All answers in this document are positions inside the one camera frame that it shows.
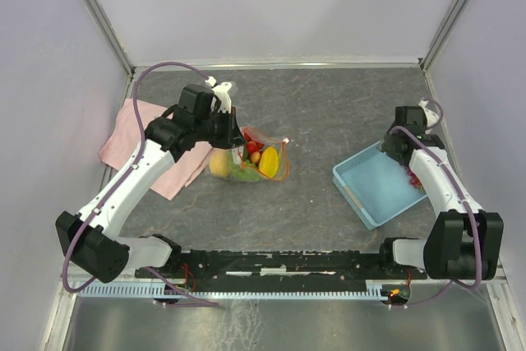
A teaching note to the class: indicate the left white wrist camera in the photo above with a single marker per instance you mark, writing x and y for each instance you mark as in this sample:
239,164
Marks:
222,96

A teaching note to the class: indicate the yellow pear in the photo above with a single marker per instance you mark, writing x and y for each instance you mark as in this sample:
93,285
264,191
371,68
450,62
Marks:
219,163

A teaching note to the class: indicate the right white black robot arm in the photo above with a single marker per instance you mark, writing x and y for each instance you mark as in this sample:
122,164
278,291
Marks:
465,241

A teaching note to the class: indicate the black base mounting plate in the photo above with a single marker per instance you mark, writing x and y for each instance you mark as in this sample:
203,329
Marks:
283,271

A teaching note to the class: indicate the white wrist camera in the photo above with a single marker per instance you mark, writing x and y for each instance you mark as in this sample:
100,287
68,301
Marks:
433,112
222,96

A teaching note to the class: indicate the yellow starfruit slice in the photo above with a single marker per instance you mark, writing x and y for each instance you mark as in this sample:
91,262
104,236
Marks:
269,162

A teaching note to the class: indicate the light blue cable duct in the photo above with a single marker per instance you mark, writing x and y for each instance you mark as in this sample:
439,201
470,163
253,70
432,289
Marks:
161,291

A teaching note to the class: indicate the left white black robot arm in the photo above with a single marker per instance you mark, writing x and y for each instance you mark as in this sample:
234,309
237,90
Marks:
90,238

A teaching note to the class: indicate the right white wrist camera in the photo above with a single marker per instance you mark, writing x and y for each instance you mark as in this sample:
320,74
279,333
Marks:
433,112

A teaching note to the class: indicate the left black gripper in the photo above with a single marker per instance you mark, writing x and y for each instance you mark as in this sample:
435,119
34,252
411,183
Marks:
233,136

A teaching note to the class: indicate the pink folded cloth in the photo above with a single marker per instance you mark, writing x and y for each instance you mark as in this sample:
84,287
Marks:
125,138

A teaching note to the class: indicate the clear orange zip top bag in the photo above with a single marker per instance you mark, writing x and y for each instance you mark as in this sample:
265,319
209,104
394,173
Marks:
279,143

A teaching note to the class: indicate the light blue plastic basket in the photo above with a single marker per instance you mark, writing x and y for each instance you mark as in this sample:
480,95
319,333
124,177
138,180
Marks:
376,187

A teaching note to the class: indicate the green grape bunch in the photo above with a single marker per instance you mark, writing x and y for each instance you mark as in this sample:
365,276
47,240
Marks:
246,171

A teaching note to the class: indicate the red strawberries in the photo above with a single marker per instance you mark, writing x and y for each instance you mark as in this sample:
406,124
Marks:
252,149

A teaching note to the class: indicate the red grape bunch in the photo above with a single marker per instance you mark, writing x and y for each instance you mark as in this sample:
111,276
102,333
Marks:
414,180

